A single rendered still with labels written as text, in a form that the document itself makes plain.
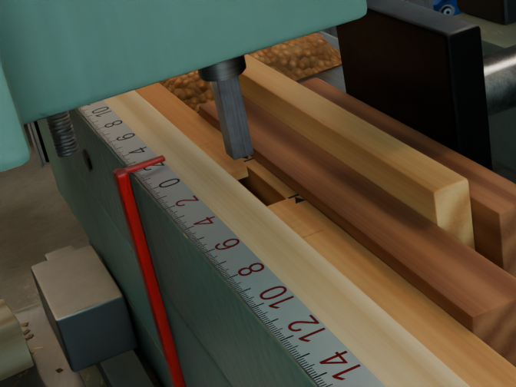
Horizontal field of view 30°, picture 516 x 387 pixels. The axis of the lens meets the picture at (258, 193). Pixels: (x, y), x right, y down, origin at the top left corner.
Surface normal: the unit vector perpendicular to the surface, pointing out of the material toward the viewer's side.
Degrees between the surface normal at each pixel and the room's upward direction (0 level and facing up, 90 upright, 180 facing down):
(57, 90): 90
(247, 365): 90
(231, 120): 90
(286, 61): 69
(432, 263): 0
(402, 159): 0
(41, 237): 0
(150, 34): 90
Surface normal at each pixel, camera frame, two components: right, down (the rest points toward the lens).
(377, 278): -0.18, -0.88
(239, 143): 0.40, 0.34
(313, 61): 0.37, -0.07
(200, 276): -0.90, 0.33
